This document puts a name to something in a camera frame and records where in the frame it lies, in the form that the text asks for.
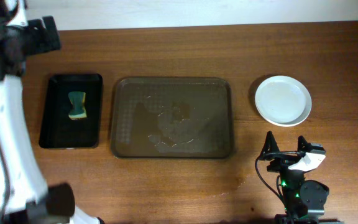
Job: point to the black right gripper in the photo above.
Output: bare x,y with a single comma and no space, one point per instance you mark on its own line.
282,160

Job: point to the pale green plate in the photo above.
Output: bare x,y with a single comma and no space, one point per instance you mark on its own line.
279,85

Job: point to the yellow green sponge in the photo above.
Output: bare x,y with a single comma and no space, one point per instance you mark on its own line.
77,100

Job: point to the cream white plate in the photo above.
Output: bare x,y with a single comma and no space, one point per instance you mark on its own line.
285,110

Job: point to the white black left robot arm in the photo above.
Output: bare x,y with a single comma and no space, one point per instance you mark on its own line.
25,196

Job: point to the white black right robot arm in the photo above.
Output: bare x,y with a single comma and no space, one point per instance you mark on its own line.
303,199

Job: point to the brown serving tray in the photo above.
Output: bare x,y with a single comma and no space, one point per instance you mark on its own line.
174,117

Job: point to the black small tray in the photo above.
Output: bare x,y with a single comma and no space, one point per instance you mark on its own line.
58,131

